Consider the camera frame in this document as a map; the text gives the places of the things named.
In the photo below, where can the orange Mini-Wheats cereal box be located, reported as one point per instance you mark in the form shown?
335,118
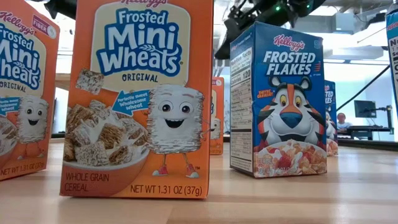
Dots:
136,124
218,130
25,93

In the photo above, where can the person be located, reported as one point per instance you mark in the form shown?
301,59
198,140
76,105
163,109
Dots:
341,119

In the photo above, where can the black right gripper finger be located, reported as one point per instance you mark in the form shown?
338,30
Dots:
226,46

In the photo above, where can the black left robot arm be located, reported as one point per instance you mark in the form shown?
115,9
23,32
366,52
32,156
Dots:
62,7

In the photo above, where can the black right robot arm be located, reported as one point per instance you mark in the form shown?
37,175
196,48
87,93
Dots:
292,9

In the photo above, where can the black desk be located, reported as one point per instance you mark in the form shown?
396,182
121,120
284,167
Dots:
363,129

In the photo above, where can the blue Rice Krispies cereal box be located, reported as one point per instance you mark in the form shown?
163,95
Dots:
394,46

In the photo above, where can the black computer monitor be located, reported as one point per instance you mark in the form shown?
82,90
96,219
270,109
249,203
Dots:
365,109

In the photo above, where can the blue Frosted Flakes cereal box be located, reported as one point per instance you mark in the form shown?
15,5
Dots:
331,102
289,109

